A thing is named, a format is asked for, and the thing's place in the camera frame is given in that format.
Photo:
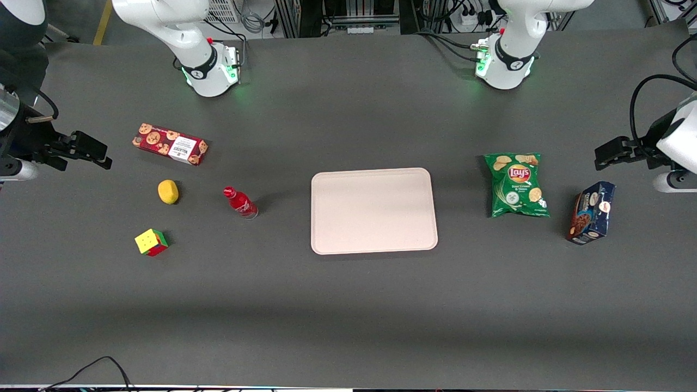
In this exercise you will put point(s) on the white power strip with plugs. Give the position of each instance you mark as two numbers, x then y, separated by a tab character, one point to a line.
474	16

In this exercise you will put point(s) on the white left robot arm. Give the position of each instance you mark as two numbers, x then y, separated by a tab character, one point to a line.
512	49

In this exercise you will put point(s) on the red cookie box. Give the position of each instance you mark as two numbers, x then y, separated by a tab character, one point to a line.
163	142

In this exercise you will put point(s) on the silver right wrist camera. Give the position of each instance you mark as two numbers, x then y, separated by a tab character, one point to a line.
19	170

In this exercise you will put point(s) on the blue chocolate cookie box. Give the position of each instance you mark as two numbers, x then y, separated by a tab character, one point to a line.
592	213

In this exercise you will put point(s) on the green Lay's chips bag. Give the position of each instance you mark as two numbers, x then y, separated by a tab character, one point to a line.
517	188

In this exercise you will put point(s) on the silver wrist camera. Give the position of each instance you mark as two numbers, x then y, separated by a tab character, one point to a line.
19	170
678	182

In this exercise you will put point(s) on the yellow lemon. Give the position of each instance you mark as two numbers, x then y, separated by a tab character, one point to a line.
168	192

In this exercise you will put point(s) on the cream plastic tray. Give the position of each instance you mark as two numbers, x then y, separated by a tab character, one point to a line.
373	210

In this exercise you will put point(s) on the dark metal stand leg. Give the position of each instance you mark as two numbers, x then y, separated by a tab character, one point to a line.
68	38

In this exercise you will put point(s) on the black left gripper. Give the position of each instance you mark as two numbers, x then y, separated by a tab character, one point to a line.
646	147

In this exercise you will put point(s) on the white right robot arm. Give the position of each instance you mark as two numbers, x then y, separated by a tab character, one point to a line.
179	32

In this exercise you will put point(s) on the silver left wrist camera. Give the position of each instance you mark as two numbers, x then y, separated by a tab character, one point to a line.
678	182

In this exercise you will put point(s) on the colourful puzzle cube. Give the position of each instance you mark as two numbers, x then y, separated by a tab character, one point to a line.
150	243

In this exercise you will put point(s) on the small white power strip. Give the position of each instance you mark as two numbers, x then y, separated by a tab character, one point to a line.
360	29

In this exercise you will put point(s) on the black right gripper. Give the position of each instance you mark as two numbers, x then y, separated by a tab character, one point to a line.
27	139

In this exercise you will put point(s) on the red coke bottle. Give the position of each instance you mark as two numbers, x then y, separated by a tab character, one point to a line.
240	203

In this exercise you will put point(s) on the aluminium corner frame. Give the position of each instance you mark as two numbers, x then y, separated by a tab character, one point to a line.
667	11

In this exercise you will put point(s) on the aluminium equipment rack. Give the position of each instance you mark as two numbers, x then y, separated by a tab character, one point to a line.
305	16

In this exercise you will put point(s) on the white perforated panel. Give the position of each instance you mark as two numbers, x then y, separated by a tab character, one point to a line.
223	10

